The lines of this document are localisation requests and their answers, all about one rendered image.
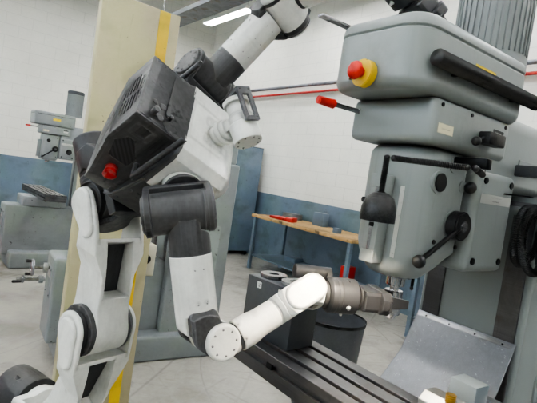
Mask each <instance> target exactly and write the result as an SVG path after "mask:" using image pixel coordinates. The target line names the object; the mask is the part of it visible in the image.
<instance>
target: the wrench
mask: <svg viewBox="0 0 537 403"><path fill-rule="evenodd" d="M318 18H321V19H324V20H325V21H327V22H331V23H332V24H334V25H337V26H339V27H341V28H344V29H346V30H347V29H348V28H349V27H350V26H351V25H349V24H347V23H345V22H342V21H340V20H338V19H336V18H333V17H331V16H329V15H327V14H324V13H322V14H318Z"/></svg>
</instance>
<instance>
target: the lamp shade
mask: <svg viewBox="0 0 537 403"><path fill-rule="evenodd" d="M360 219H363V220H366V221H374V222H379V223H386V224H395V219H396V203H395V199H394V198H393V197H392V196H391V195H390V194H386V192H382V191H377V192H372V193H370V194H368V195H366V197H365V199H364V201H363V203H362V205H361V208H360Z"/></svg>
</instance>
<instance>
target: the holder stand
mask: <svg viewBox="0 0 537 403"><path fill-rule="evenodd" d="M297 280H299V279H295V278H287V275H286V274H284V273H280V272H276V271H270V270H264V271H261V273H253V274H250V275H249V280H248V286H247V292H246V297H245V307H244V313H246V312H248V311H250V310H252V309H254V308H256V307H257V306H259V305H261V304H262V303H264V302H266V301H267V300H268V299H269V298H271V297H272V296H274V295H275V294H277V293H279V292H280V291H281V290H282V289H283V288H285V287H287V286H288V285H291V284H292V283H293V282H295V281H297ZM316 314H317V309H314V310H310V309H306V310H305V311H302V312H300V313H298V314H297V315H296V316H295V317H293V318H292V319H290V320H289V321H287V322H285V323H284V324H283V325H281V326H279V327H278V328H276V329H274V330H273V331H272V332H270V333H268V334H267V335H265V336H264V337H263V338H262V339H264V340H266V341H268V342H270V343H272V344H274V345H276V346H278V347H279V348H281V349H283V350H285V351H289V350H294V349H300V348H304V347H308V346H312V339H313V334H314V329H315V324H316Z"/></svg>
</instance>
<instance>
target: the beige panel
mask: <svg viewBox="0 0 537 403"><path fill-rule="evenodd" d="M180 20H181V17H180V16H177V15H175V14H171V13H169V12H166V11H163V10H160V9H158V8H155V7H152V6H149V5H146V4H144V3H141V2H138V1H135V0H100V2H99V8H98V14H97V26H96V33H95V39H94V46H93V58H92V65H91V71H90V78H89V89H88V96H87V103H86V115H85V121H84V128H83V133H85V132H88V131H94V130H99V131H102V129H103V127H104V125H105V123H106V121H107V119H108V117H109V115H110V113H111V111H112V110H113V108H114V106H115V104H116V102H117V100H118V98H119V96H120V95H121V92H122V91H123V89H124V87H125V84H126V83H127V82H128V80H129V78H130V77H131V76H132V75H134V74H135V73H136V72H137V71H138V70H139V69H140V68H142V67H143V65H144V64H146V63H147V62H148V61H149V60H150V59H151V58H152V57H153V56H157V57H158V58H159V59H161V60H162V61H163V62H164V63H165V64H166V65H167V66H168V67H169V68H171V69H172V70H173V68H174V62H175V56H176V50H177V39H178V32H179V26H180ZM78 231H79V228H78V224H77V221H76V218H75V216H74V212H73V216H72V223H71V229H70V241H69V248H68V254H67V261H66V273H65V280H64V286H63V293H62V304H61V311H60V317H61V315H62V314H63V313H64V312H65V311H66V310H67V309H68V308H69V307H70V306H71V305H72V304H73V303H74V299H75V296H76V292H77V287H78V277H79V270H80V265H81V261H80V257H79V254H78V249H77V239H78ZM121 235H122V229H121V230H118V231H115V232H112V233H100V234H99V239H121ZM150 239H151V238H148V239H147V237H146V236H145V235H144V250H143V256H142V258H141V261H140V264H139V266H138V267H137V271H136V273H135V274H134V278H133V286H132V291H131V295H130V299H129V305H130V306H131V308H132V309H133V311H134V314H135V318H136V328H135V332H134V336H133V343H132V346H131V350H130V354H129V360H128V362H127V363H126V365H125V367H124V369H123V370H122V371H121V373H120V375H119V376H118V378H117V380H116V381H115V382H114V384H113V386H112V387H111V389H110V391H109V394H108V396H107V397H106V399H105V400H104V402H103V403H129V392H130V386H131V381H132V374H133V363H134V357H135V351H136V344H137V334H138V327H139V321H140V315H141V304H142V298H143V292H144V286H145V275H146V268H147V262H148V256H149V245H150ZM59 319H60V318H59ZM57 361H58V337H57V343H56V349H55V356H54V368H53V374H52V380H53V381H55V382H56V381H57V379H58V378H59V376H60V375H59V373H58V370H57Z"/></svg>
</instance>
